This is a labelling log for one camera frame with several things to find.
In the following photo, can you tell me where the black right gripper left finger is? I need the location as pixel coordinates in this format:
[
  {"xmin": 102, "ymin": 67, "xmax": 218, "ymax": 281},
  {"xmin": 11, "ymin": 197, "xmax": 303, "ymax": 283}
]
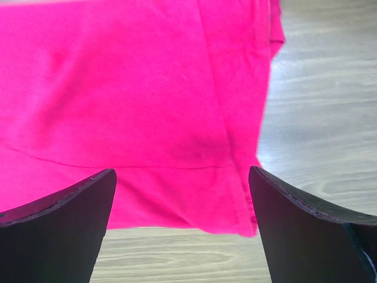
[{"xmin": 1, "ymin": 169, "xmax": 117, "ymax": 283}]

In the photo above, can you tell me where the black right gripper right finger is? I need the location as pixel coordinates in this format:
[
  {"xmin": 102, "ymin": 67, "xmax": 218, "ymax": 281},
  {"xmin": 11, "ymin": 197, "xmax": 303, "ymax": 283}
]
[{"xmin": 249, "ymin": 166, "xmax": 376, "ymax": 283}]

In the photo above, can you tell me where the pink t shirt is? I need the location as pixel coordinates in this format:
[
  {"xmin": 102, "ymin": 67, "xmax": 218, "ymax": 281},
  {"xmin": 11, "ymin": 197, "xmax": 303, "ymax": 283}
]
[{"xmin": 1, "ymin": 1, "xmax": 285, "ymax": 237}]

